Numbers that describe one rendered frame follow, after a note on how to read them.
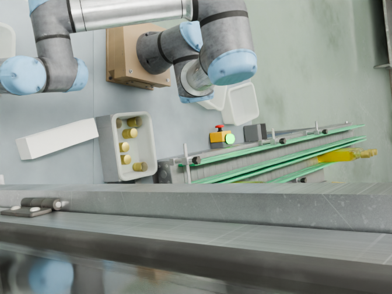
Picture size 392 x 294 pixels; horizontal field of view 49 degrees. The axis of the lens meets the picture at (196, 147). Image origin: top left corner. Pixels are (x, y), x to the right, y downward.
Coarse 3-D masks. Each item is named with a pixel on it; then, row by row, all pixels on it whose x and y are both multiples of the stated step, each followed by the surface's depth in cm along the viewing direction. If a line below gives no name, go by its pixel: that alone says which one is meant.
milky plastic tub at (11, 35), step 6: (0, 24) 114; (6, 24) 115; (0, 30) 116; (6, 30) 116; (12, 30) 116; (0, 36) 119; (6, 36) 118; (12, 36) 116; (0, 42) 119; (6, 42) 118; (12, 42) 116; (0, 48) 119; (6, 48) 117; (12, 48) 116; (0, 54) 119; (6, 54) 117; (12, 54) 116
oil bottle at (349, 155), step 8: (328, 152) 240; (336, 152) 237; (344, 152) 234; (352, 152) 231; (360, 152) 230; (368, 152) 227; (320, 160) 243; (328, 160) 240; (336, 160) 237; (344, 160) 234; (352, 160) 232
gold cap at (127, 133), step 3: (126, 129) 150; (129, 129) 148; (132, 129) 148; (135, 129) 149; (123, 132) 150; (126, 132) 149; (129, 132) 148; (132, 132) 148; (135, 132) 149; (123, 135) 150; (126, 135) 149; (129, 135) 148; (132, 135) 148; (135, 135) 149; (126, 138) 151
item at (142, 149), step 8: (136, 112) 147; (144, 112) 149; (112, 120) 139; (144, 120) 152; (120, 128) 150; (128, 128) 153; (136, 128) 155; (144, 128) 153; (152, 128) 152; (120, 136) 150; (136, 136) 155; (144, 136) 153; (152, 136) 152; (136, 144) 155; (144, 144) 154; (152, 144) 152; (128, 152) 152; (136, 152) 155; (144, 152) 154; (152, 152) 152; (120, 160) 140; (136, 160) 155; (144, 160) 155; (152, 160) 152; (120, 168) 140; (128, 168) 152; (152, 168) 153; (120, 176) 140; (128, 176) 143; (136, 176) 145; (144, 176) 148
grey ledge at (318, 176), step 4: (312, 172) 238; (316, 172) 242; (320, 172) 246; (300, 176) 227; (304, 176) 231; (308, 176) 234; (312, 176) 238; (316, 176) 242; (320, 176) 246; (308, 180) 234; (312, 180) 238; (316, 180) 241; (320, 180) 246; (324, 180) 250
